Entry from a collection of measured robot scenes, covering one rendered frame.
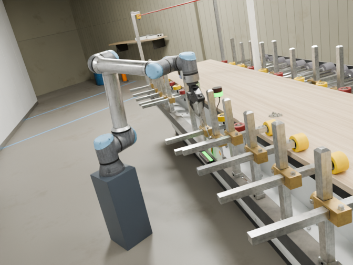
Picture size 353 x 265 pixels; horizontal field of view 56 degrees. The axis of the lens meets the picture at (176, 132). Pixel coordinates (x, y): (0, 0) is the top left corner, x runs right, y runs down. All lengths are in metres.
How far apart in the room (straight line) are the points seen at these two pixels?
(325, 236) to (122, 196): 1.61
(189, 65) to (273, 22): 4.52
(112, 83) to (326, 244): 1.70
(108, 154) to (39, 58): 9.10
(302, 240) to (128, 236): 1.54
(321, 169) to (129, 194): 1.70
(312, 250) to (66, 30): 10.99
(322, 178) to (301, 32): 5.09
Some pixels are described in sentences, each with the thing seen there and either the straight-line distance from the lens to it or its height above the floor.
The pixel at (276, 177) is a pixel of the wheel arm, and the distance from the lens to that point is 1.31.
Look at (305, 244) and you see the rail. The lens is 1.41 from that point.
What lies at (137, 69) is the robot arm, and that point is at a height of 1.34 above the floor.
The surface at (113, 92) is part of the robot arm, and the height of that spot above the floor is 1.16.
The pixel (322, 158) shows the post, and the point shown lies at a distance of 1.08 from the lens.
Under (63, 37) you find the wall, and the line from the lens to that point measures 11.71.
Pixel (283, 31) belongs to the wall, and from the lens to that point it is 6.26.
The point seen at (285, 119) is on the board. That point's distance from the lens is 2.05.
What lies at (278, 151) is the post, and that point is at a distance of 1.31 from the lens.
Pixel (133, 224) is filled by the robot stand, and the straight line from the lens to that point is 2.64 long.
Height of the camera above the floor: 1.61
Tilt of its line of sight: 20 degrees down
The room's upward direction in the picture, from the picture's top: 12 degrees counter-clockwise
